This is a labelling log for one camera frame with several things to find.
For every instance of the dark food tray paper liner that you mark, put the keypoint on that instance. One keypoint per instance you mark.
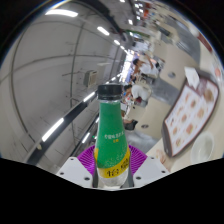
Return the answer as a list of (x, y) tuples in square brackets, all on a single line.
[(188, 120)]

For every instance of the person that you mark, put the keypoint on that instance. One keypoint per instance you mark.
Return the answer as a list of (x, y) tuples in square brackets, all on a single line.
[(148, 68), (129, 118), (140, 91)]

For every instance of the green drink bottle black cap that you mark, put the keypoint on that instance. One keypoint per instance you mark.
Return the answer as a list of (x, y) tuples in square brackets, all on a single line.
[(111, 133)]

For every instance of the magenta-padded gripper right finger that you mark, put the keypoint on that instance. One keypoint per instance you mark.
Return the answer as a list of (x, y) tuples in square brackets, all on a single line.
[(151, 170)]

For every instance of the group of ceiling lights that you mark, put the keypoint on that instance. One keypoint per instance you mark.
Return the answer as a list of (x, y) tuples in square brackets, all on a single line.
[(61, 13)]

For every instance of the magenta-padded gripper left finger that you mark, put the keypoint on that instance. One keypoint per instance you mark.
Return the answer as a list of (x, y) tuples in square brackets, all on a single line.
[(73, 171)]

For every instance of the ceiling air conditioner unit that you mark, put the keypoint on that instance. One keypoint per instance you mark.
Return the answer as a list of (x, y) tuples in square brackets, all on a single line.
[(90, 78)]

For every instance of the white paper napkin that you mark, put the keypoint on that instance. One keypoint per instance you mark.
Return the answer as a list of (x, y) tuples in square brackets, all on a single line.
[(192, 77)]

